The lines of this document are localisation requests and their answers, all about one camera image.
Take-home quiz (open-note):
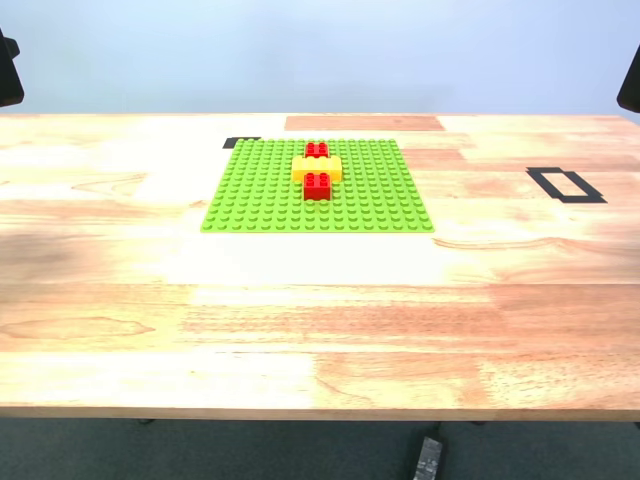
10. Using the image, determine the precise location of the yellow two-by-four brick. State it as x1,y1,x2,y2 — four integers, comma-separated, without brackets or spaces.
291,154,345,184

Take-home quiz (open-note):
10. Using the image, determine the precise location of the green studded baseplate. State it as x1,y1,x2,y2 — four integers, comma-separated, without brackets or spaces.
199,138,436,235

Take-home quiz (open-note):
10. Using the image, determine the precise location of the black tape rectangle outline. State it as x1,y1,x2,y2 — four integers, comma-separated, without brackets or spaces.
525,166,609,205

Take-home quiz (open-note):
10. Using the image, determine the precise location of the grey speckled floor object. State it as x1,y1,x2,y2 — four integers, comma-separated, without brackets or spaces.
409,435,445,480

